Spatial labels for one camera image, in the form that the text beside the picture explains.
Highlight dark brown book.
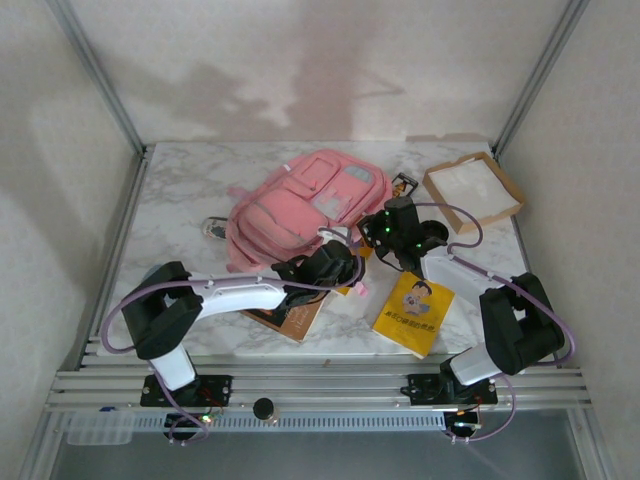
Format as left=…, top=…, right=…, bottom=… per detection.
left=239, top=294, right=337, bottom=344

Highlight pink backpack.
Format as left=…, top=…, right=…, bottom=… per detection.
left=224, top=148, right=396, bottom=297

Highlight yellow book with cartoon cover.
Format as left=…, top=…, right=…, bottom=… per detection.
left=372, top=271, right=456, bottom=360

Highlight white patterned pencil case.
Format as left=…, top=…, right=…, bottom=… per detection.
left=202, top=216, right=234, bottom=240

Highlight black round lid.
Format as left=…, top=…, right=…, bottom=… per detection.
left=419, top=218, right=450, bottom=246

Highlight black box with orange print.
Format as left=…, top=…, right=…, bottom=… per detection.
left=391, top=172, right=421, bottom=199

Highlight cardboard tray with white paper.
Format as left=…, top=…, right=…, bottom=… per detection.
left=422, top=151, right=527, bottom=235

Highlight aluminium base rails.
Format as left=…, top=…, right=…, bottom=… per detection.
left=44, top=354, right=594, bottom=414

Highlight black round knob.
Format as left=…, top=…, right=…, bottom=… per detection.
left=252, top=397, right=279, bottom=426

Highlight clear plastic organizer box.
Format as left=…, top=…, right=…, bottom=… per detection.
left=64, top=410, right=135, bottom=447

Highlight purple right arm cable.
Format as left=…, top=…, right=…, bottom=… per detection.
left=414, top=202, right=579, bottom=446

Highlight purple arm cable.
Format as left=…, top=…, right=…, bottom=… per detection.
left=414, top=202, right=579, bottom=446
left=99, top=227, right=366, bottom=446

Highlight grey slotted cable duct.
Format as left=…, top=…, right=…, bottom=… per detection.
left=64, top=412, right=446, bottom=432

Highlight aluminium side rail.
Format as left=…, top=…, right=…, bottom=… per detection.
left=74, top=144, right=154, bottom=372

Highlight aluminium frame post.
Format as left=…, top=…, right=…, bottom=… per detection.
left=45, top=0, right=151, bottom=159
left=490, top=0, right=592, bottom=156

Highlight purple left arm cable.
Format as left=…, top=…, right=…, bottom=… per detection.
left=99, top=227, right=366, bottom=446

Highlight aluminium frame leg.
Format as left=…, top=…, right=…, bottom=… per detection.
left=567, top=409, right=621, bottom=480
left=19, top=410, right=69, bottom=480

